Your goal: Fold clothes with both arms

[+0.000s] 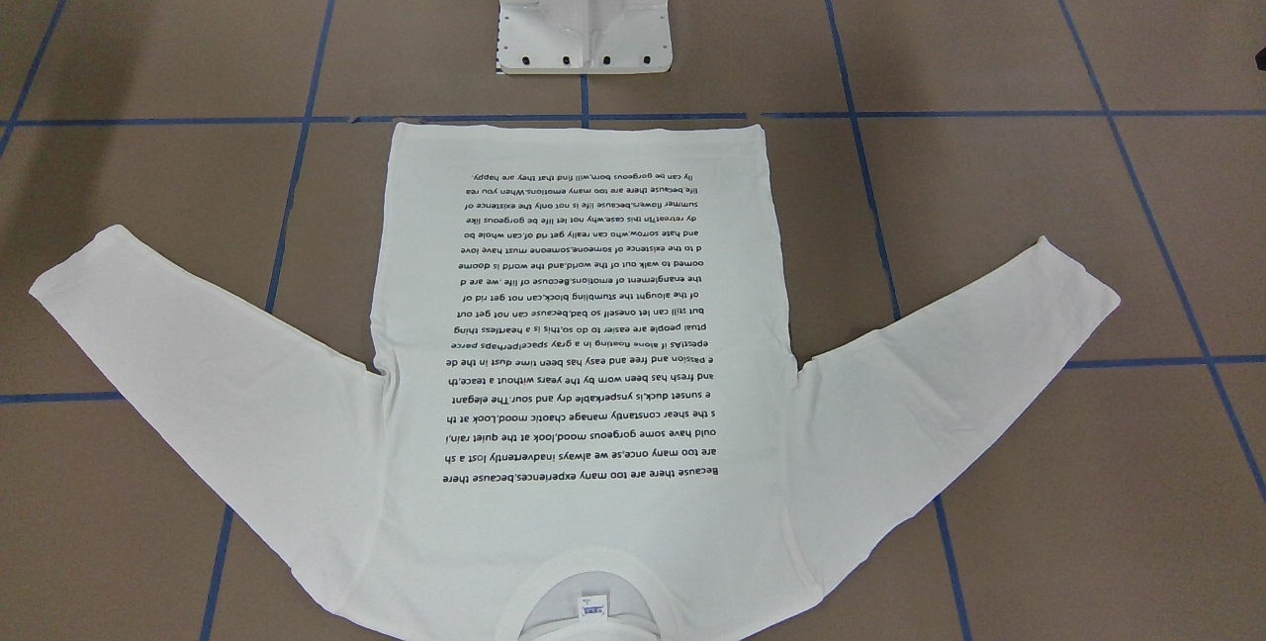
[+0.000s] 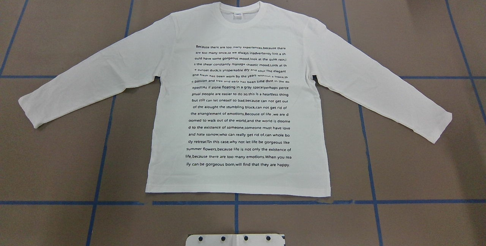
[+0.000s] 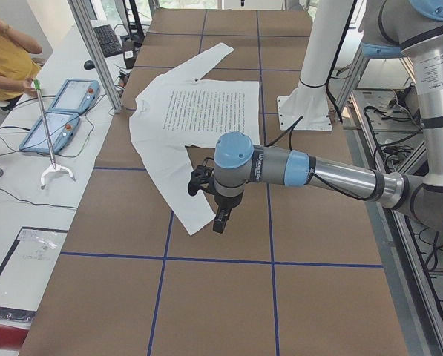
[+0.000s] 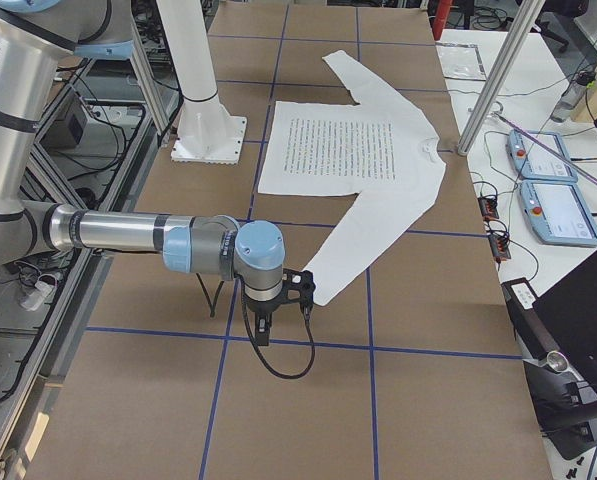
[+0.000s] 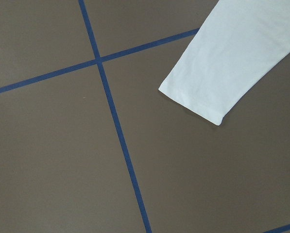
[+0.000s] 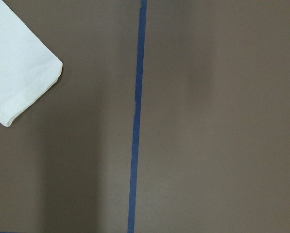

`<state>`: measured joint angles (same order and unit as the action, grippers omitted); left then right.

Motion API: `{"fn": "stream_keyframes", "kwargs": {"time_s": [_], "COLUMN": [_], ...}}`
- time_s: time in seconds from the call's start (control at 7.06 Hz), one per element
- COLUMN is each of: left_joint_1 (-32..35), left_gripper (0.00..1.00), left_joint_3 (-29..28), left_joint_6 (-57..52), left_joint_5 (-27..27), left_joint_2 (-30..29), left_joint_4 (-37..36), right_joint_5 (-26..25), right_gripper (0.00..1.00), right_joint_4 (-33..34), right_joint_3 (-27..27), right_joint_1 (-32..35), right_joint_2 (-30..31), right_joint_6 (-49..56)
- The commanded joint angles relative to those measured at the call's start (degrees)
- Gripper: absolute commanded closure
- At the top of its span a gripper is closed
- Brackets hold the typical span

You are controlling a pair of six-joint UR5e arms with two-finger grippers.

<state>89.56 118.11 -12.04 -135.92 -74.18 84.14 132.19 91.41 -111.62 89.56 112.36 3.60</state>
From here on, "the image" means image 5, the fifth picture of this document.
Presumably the brown paper table cover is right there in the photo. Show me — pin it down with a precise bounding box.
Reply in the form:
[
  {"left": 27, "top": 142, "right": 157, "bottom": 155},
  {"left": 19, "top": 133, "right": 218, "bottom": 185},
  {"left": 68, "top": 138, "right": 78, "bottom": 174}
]
[{"left": 0, "top": 0, "right": 290, "bottom": 233}]

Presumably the white long-sleeve printed shirt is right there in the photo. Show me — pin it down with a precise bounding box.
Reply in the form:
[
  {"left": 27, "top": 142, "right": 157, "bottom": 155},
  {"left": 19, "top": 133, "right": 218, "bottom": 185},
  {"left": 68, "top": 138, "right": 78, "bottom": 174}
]
[{"left": 159, "top": 0, "right": 290, "bottom": 125}]

